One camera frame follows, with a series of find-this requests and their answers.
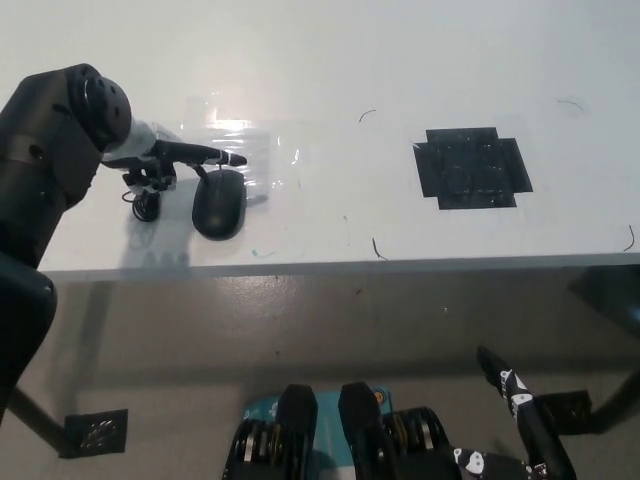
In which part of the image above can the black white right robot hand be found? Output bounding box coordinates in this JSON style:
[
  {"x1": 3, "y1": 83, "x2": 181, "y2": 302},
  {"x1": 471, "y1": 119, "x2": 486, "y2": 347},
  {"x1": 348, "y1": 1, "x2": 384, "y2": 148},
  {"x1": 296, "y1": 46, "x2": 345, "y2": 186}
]
[{"x1": 451, "y1": 345, "x2": 577, "y2": 480}]

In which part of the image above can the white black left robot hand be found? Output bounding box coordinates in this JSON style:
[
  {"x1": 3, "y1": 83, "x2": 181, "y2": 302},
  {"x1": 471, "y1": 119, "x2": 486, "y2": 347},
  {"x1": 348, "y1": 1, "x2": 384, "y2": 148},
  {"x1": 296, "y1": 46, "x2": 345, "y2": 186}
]
[{"x1": 101, "y1": 118, "x2": 249, "y2": 195}]

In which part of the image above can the black computer mouse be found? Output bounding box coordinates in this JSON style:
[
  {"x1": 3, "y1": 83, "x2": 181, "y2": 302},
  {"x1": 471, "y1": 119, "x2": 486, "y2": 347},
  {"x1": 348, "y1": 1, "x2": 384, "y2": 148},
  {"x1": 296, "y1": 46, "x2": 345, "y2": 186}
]
[{"x1": 191, "y1": 169, "x2": 248, "y2": 240}]

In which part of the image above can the black table leg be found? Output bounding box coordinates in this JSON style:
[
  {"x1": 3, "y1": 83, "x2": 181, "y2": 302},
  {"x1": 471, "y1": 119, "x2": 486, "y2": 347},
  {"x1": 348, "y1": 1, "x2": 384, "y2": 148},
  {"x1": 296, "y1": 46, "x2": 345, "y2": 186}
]
[
  {"x1": 588, "y1": 367, "x2": 640, "y2": 435},
  {"x1": 8, "y1": 385, "x2": 70, "y2": 452}
]

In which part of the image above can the clear plastic sheet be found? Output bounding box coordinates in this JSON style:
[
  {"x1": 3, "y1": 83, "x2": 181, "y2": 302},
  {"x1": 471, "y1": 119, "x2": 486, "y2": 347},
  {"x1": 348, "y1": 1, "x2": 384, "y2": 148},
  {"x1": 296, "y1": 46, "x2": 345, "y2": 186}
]
[{"x1": 172, "y1": 130, "x2": 274, "y2": 221}]

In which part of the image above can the black tape patch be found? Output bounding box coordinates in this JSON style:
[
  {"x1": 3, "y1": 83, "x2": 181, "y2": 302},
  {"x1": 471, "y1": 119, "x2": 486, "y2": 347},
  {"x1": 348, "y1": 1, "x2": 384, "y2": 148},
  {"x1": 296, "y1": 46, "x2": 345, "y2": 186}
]
[{"x1": 413, "y1": 126, "x2": 534, "y2": 211}]

